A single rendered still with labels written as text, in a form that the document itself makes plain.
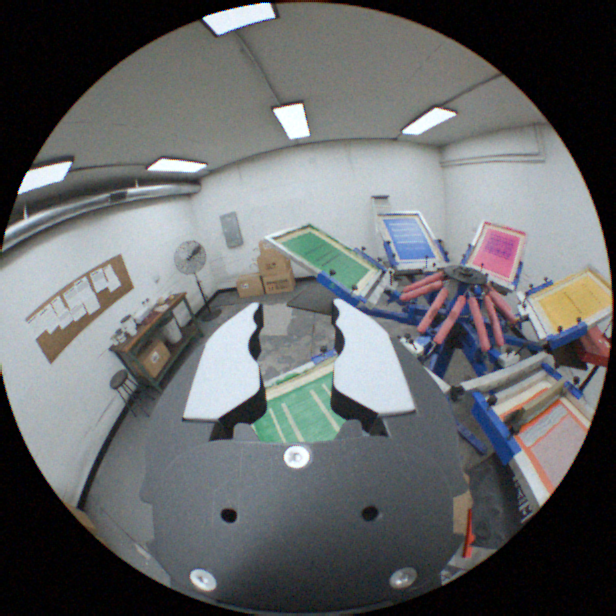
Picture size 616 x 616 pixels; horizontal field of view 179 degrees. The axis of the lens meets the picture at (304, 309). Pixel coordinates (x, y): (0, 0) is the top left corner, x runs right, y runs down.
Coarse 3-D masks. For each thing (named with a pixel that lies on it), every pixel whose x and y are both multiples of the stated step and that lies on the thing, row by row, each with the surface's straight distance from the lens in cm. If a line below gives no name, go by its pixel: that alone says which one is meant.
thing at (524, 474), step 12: (540, 372) 127; (516, 384) 110; (528, 384) 113; (552, 384) 129; (504, 396) 99; (564, 396) 126; (588, 408) 124; (588, 420) 124; (516, 456) 80; (516, 468) 80; (528, 468) 80; (528, 480) 78; (528, 492) 79; (540, 492) 80; (540, 504) 78
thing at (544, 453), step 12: (516, 408) 102; (552, 432) 103; (540, 444) 95; (552, 444) 98; (528, 456) 88; (540, 456) 91; (552, 456) 95; (564, 456) 99; (540, 468) 88; (552, 468) 92; (564, 468) 96; (552, 480) 90; (552, 492) 88
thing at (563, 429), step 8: (528, 400) 110; (560, 400) 122; (552, 408) 114; (568, 408) 121; (568, 416) 116; (560, 424) 109; (568, 424) 112; (576, 424) 116; (560, 432) 106; (568, 432) 109; (576, 432) 112; (584, 432) 116; (568, 440) 106; (576, 440) 109; (568, 448) 103; (576, 448) 106
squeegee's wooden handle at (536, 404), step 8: (560, 384) 111; (544, 392) 99; (552, 392) 103; (560, 392) 118; (536, 400) 93; (544, 400) 99; (520, 408) 87; (528, 408) 87; (536, 408) 96; (520, 416) 88; (528, 416) 93
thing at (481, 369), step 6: (462, 336) 144; (462, 342) 139; (468, 342) 141; (468, 348) 136; (468, 354) 135; (468, 360) 136; (474, 366) 131; (480, 366) 128; (486, 366) 131; (480, 372) 127; (486, 372) 128; (492, 390) 122; (498, 390) 123
